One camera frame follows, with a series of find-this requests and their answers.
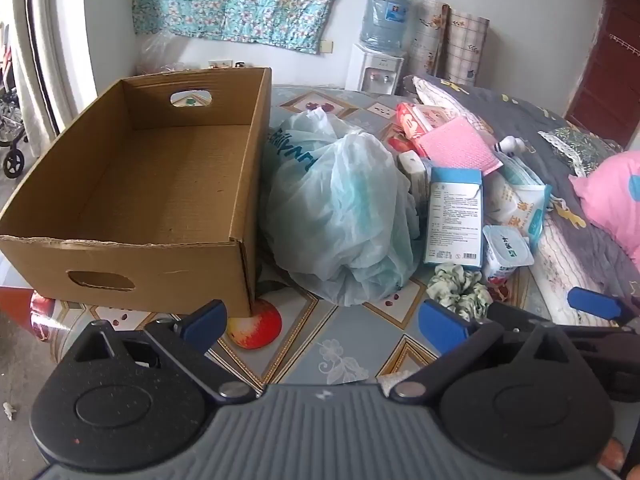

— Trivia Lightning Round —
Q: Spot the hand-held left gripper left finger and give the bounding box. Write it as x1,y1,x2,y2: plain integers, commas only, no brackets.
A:
60,299,257,404

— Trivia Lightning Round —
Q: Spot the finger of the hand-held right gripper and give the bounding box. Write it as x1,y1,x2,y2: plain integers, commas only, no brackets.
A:
486,303,640,397
566,286,640,333

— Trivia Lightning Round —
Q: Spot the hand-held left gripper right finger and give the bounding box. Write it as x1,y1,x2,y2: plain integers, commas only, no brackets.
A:
390,299,587,404

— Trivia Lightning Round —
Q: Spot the blue and white paper box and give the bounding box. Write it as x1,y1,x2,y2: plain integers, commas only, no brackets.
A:
424,167,485,267

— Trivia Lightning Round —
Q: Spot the blue and white mask box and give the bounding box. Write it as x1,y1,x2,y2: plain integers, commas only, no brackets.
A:
492,152,543,191

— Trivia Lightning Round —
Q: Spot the brown cardboard box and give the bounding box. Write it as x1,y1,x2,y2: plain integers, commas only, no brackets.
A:
0,66,273,318

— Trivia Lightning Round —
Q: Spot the pink sponge cloth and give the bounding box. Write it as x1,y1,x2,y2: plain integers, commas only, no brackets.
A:
414,117,505,177

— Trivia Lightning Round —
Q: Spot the green floral scrunchie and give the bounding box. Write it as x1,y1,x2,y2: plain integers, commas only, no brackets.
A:
426,264,493,321

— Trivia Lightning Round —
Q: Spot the white yogurt cup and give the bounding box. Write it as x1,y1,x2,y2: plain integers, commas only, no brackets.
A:
481,225,532,286

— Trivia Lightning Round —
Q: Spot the pink pillow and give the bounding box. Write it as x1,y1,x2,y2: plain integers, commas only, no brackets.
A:
569,150,640,257

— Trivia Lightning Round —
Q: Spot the fruit print tablecloth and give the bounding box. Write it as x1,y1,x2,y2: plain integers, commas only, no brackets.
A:
30,85,546,396

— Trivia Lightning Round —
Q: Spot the pale blue plastic bag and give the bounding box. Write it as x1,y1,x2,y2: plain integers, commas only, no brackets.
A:
260,109,426,307

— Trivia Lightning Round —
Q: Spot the small white box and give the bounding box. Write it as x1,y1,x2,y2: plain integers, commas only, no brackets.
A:
397,151,433,196

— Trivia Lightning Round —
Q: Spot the green cloth with lace trim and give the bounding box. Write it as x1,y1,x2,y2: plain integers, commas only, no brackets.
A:
537,125,626,178

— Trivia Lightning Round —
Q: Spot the grey printed quilt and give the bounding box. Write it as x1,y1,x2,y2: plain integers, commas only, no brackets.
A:
400,75,640,328

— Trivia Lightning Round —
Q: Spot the red and white tissue packet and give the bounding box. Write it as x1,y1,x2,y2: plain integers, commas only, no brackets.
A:
395,101,473,141

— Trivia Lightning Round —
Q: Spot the dark red door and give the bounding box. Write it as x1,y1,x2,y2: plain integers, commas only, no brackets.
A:
565,0,640,151

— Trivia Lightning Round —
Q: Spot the white water dispenser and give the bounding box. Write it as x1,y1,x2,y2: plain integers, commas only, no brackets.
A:
346,42,406,96

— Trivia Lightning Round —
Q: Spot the clear plastic bag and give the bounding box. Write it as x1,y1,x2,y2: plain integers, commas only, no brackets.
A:
135,30,201,73

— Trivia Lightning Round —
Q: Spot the rolled checked mat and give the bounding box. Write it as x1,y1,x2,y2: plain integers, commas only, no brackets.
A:
442,7,491,86

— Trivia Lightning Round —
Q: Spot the wheelchair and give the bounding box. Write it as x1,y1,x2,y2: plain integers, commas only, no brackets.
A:
0,20,28,181

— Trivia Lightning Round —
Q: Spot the rolled printed mat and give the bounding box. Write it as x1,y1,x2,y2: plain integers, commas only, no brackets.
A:
407,0,451,78

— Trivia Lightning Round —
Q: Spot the blue water jug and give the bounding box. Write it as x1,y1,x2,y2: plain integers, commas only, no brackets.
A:
359,0,416,53

